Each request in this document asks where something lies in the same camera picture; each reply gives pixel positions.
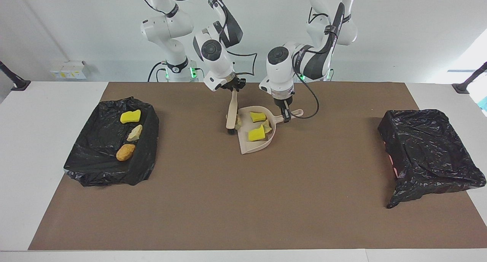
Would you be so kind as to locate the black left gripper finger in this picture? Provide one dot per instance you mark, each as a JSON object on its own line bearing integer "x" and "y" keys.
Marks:
{"x": 286, "y": 114}

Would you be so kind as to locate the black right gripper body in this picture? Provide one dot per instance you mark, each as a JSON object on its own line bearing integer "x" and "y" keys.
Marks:
{"x": 231, "y": 83}

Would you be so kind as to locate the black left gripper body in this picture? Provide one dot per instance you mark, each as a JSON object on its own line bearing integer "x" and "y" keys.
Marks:
{"x": 283, "y": 101}

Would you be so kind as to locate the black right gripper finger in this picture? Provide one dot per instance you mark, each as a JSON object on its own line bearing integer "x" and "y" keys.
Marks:
{"x": 241, "y": 83}

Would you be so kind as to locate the yellow sponge piece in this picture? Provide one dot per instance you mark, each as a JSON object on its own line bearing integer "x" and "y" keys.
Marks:
{"x": 130, "y": 117}
{"x": 257, "y": 116}
{"x": 257, "y": 133}

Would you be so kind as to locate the beige plastic dustpan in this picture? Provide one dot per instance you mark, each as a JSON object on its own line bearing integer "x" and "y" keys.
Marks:
{"x": 251, "y": 146}

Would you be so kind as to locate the brown toy bread roll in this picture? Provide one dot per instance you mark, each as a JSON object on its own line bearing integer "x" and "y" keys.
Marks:
{"x": 125, "y": 152}

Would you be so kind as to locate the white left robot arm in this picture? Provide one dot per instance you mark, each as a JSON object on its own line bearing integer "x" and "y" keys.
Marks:
{"x": 279, "y": 75}

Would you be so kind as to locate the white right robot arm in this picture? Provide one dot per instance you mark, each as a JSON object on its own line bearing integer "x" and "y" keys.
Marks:
{"x": 217, "y": 67}

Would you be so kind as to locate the pink plastic bin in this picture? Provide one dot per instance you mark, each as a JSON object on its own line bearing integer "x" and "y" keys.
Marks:
{"x": 393, "y": 161}

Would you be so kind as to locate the black bin bag liner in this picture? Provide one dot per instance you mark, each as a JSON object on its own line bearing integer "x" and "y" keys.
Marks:
{"x": 95, "y": 140}

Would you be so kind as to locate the black bin bag over pink bin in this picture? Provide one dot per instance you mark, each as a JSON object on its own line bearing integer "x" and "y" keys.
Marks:
{"x": 430, "y": 151}

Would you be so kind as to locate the brown table mat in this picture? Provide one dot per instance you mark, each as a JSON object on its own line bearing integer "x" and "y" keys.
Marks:
{"x": 228, "y": 224}

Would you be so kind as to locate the teal box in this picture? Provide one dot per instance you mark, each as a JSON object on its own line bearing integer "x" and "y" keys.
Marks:
{"x": 484, "y": 104}

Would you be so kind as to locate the white wall socket box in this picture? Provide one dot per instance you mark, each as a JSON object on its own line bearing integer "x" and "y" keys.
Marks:
{"x": 56, "y": 73}
{"x": 74, "y": 69}

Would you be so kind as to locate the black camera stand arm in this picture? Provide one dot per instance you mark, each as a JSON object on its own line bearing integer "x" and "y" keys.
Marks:
{"x": 462, "y": 87}
{"x": 21, "y": 85}

